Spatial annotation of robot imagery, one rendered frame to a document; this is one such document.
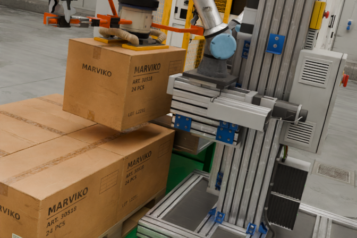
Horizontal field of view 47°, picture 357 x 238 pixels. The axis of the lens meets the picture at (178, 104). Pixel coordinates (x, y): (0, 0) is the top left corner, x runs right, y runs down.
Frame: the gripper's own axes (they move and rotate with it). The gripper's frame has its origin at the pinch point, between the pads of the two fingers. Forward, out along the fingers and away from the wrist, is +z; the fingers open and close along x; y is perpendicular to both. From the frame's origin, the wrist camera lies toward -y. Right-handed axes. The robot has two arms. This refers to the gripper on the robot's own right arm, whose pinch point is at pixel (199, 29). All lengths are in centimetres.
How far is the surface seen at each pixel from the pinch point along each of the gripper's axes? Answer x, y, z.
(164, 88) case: -6.1, 19.7, 36.0
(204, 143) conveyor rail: 9, -21, 75
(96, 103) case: -23, 59, 44
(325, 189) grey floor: 86, -127, 118
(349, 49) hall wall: 8, -893, 33
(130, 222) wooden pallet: -6, 33, 119
